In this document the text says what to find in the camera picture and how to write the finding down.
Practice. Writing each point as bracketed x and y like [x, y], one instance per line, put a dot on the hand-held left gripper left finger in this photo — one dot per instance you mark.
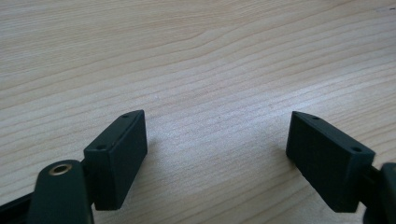
[120, 161]

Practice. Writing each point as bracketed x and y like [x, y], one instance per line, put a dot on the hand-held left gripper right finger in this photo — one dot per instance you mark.
[323, 161]

